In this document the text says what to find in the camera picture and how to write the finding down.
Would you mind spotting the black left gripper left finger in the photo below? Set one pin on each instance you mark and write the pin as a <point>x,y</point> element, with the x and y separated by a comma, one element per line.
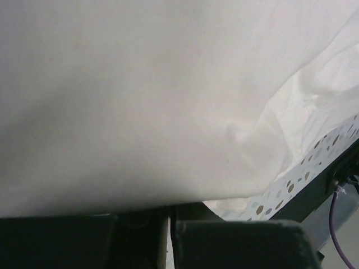
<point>131,240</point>

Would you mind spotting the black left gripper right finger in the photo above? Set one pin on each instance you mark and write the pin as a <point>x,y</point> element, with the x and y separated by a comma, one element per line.
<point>202,240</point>

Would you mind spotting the white Coca-Cola t-shirt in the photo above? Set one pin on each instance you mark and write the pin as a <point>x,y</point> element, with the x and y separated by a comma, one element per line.
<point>118,105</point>

